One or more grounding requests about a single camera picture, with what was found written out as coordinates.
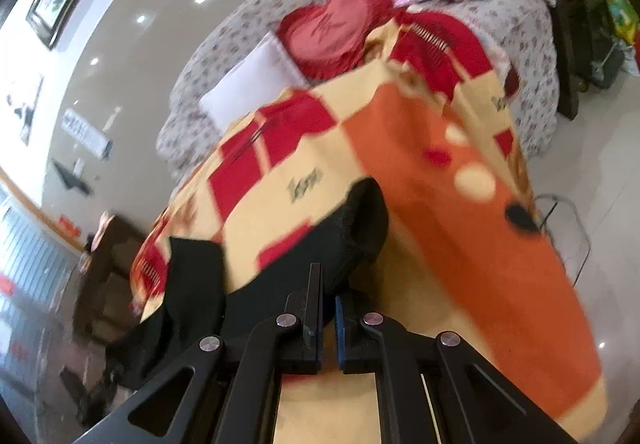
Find red heart-shaped pillow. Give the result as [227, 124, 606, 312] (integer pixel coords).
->
[277, 0, 394, 81]

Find white wall calendar poster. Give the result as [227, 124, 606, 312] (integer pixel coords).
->
[61, 108, 113, 160]

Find black cable on floor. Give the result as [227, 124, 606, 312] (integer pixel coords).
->
[534, 192, 594, 288]

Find white pillow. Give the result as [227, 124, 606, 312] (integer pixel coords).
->
[198, 32, 309, 133]

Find black pants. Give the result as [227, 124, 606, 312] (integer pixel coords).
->
[103, 178, 388, 390]

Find dark cloth on wall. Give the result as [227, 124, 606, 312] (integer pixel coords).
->
[51, 159, 93, 196]

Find yellow red orange blanket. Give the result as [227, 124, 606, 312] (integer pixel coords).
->
[131, 11, 608, 438]

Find dark wooden cabinet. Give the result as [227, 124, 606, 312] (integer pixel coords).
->
[551, 0, 624, 120]

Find dark wooden side table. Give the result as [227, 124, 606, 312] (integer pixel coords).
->
[72, 212, 145, 346]

